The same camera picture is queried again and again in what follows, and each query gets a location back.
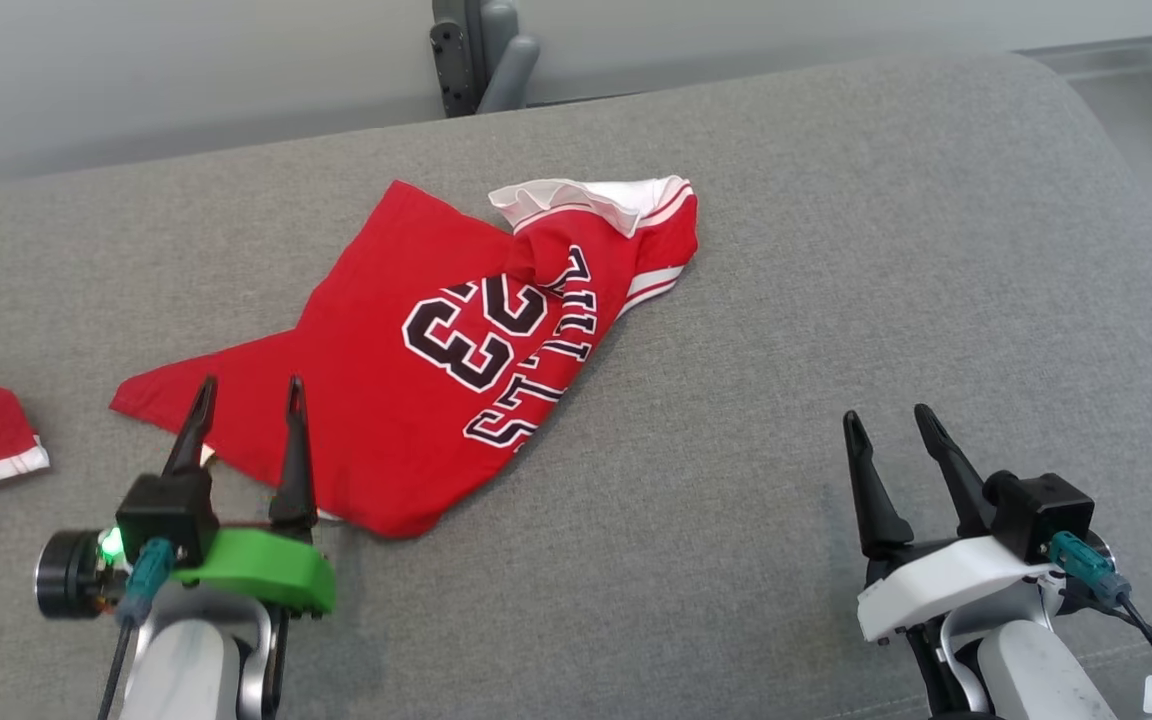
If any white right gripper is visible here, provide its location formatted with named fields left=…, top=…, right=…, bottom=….
left=843, top=404, right=1063, bottom=643

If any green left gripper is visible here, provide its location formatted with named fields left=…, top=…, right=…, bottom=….
left=162, top=376, right=337, bottom=614

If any red number 23 jersey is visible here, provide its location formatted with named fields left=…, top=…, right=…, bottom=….
left=109, top=176, right=699, bottom=541

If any grey fabric sofa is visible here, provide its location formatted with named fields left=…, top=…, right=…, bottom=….
left=0, top=50, right=1152, bottom=720

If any left teal-plug camera cable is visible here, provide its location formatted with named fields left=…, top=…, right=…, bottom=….
left=96, top=538, right=177, bottom=720

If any teal-plug camera cable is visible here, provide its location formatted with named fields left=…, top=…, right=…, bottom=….
left=1048, top=530, right=1152, bottom=713
left=96, top=538, right=177, bottom=720

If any right teal-plug camera cable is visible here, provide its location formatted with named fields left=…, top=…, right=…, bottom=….
left=1048, top=530, right=1152, bottom=713

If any grey metal post bracket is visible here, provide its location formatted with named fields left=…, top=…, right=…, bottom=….
left=429, top=0, right=541, bottom=119

